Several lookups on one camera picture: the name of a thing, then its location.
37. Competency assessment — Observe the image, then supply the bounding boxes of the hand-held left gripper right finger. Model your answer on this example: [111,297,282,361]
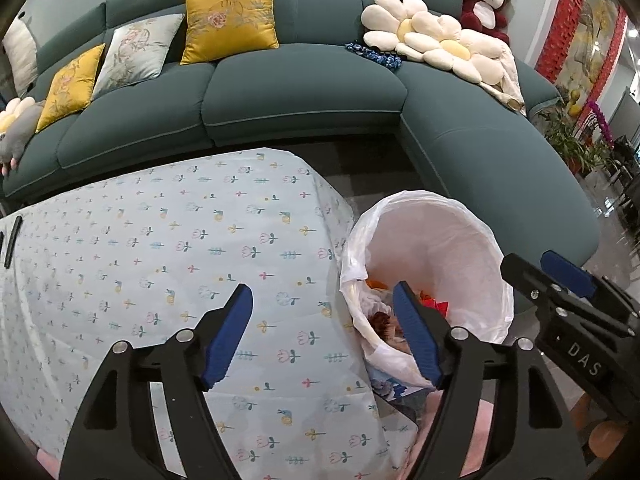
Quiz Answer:
[392,281,588,480]

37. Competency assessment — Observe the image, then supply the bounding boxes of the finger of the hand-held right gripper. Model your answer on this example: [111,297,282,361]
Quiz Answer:
[500,252,566,321]
[540,250,640,336]

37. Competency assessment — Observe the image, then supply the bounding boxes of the red wall decoration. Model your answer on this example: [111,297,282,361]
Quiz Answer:
[535,0,629,108]

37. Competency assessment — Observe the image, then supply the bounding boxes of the beige blanket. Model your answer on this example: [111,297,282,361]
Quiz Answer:
[477,42,527,117]

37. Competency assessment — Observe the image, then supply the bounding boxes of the purple orchid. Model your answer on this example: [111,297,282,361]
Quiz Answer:
[586,99,615,148]

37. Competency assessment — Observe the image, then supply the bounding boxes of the dark green sofa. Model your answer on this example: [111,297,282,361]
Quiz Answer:
[0,0,602,317]

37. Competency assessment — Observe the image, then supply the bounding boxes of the white cushion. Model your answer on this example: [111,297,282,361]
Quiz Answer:
[1,19,40,100]

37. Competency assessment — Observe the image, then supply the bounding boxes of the trash bin with white bag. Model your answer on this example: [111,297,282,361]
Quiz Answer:
[339,189,516,392]

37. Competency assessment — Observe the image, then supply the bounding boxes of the yellow embroidered cushion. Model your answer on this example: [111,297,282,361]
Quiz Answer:
[34,43,107,134]
[180,0,280,66]

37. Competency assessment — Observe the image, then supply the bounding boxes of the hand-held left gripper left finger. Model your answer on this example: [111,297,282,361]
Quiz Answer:
[59,283,254,480]

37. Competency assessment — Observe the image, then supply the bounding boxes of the wooden stool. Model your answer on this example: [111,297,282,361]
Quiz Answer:
[569,392,632,468]

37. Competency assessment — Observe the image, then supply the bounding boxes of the floral light blue tablecloth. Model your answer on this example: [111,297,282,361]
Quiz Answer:
[0,147,423,480]

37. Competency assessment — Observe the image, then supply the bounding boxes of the blue knitted garland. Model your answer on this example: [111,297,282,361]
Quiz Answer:
[344,41,403,72]

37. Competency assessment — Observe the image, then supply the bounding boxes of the light grey floral cushion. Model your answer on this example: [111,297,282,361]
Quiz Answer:
[92,12,186,98]

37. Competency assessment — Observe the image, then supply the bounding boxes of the floral printed cloth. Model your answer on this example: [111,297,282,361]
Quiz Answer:
[371,367,428,423]

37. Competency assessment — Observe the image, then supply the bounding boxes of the dark dining chairs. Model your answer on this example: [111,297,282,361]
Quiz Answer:
[607,132,640,246]

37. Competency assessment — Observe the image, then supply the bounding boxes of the brown crumpled wrapper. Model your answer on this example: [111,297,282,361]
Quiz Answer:
[371,311,402,342]

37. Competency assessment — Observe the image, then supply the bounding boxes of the green potted plant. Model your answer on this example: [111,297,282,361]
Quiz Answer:
[541,105,617,177]

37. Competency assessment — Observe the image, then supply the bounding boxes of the cream flower shaped cushion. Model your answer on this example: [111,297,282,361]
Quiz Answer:
[415,14,507,87]
[361,0,451,63]
[0,96,37,135]

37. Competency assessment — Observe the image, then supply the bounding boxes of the grey plush toy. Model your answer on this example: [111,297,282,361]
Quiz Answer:
[0,101,47,177]

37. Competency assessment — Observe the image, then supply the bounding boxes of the black remote control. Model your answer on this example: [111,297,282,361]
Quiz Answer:
[3,215,24,269]

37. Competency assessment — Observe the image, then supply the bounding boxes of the red teddy bear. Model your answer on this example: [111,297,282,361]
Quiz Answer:
[455,0,514,47]

